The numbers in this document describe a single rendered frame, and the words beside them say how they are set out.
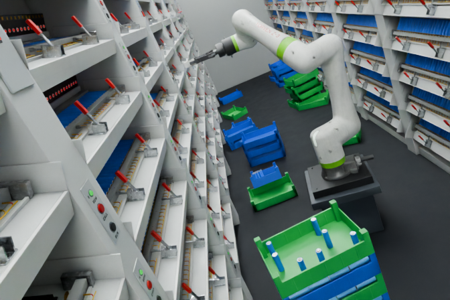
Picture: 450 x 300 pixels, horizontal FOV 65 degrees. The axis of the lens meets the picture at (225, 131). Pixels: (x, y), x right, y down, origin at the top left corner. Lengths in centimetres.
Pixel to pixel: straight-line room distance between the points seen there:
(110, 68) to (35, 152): 70
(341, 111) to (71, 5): 124
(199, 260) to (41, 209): 76
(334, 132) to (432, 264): 67
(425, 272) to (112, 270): 135
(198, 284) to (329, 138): 91
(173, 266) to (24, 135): 53
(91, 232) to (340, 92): 138
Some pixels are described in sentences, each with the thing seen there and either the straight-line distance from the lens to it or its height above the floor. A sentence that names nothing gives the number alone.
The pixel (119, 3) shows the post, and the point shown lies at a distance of 196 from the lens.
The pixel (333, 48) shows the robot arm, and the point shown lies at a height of 90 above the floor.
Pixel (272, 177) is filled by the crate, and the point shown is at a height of 13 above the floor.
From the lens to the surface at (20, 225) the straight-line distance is 56.
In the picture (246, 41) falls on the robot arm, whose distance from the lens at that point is 192.
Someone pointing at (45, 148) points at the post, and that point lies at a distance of 61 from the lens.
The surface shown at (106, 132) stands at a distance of 86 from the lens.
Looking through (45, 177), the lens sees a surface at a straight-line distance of 62.
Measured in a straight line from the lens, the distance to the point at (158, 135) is 130.
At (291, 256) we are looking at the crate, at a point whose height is 48.
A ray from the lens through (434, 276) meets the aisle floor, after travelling 173.
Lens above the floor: 128
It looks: 19 degrees down
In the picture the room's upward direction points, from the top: 24 degrees counter-clockwise
